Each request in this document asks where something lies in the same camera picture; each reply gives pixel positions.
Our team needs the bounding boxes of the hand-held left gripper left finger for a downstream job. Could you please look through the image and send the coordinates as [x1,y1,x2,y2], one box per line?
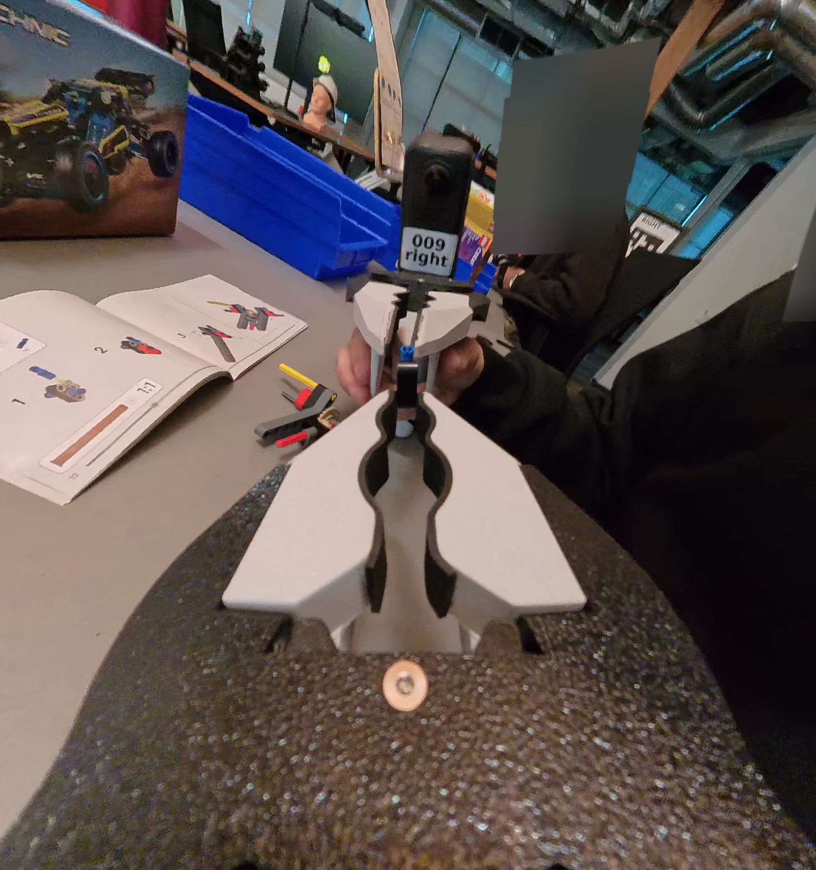
[221,391,390,653]

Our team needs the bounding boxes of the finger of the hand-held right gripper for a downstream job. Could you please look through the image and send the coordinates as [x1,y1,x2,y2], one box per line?
[411,291,476,395]
[352,284,409,401]

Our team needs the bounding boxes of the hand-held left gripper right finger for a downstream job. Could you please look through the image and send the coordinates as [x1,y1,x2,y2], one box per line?
[422,393,588,653]

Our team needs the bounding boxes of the black lego connector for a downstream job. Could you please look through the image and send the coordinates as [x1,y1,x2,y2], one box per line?
[394,363,420,420]

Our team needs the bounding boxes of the person's right forearm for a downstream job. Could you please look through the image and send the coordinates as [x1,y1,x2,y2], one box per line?
[449,336,722,545]

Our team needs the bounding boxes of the partly built lego assembly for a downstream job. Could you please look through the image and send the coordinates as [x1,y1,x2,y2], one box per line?
[253,362,342,450]

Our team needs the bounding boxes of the open lego instruction booklet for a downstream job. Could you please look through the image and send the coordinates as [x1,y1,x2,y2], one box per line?
[0,274,308,506]

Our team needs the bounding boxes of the lego set cardboard box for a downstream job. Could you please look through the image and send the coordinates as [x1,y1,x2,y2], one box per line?
[0,0,191,240]

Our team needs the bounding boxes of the person's right hand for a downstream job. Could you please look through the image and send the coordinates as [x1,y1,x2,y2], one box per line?
[336,336,485,407]

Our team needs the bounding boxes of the colourful cardboard box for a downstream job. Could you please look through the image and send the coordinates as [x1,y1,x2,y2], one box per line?
[461,182,499,276]

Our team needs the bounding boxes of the upright wooden sign board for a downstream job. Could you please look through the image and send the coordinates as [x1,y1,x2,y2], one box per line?
[367,0,407,174]

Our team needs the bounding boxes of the mannequin head with cap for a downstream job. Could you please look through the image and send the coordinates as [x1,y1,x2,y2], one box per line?
[302,56,346,131]

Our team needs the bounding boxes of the nested blue plastic bins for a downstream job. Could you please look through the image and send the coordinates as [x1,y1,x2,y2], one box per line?
[179,94,403,281]

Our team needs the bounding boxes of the dark monitor screen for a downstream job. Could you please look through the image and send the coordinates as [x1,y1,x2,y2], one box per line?
[272,0,376,126]

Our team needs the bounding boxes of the printed marker tag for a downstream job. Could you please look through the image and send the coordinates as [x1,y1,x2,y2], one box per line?
[626,211,682,258]

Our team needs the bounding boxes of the white slanted panel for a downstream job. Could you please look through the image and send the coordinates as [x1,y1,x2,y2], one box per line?
[595,129,816,390]

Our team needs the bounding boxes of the maroon round seat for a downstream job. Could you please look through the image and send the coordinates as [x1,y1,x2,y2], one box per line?
[124,0,172,48]

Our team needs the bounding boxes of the metal ceiling pipes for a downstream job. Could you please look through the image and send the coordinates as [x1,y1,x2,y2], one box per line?
[642,0,816,133]

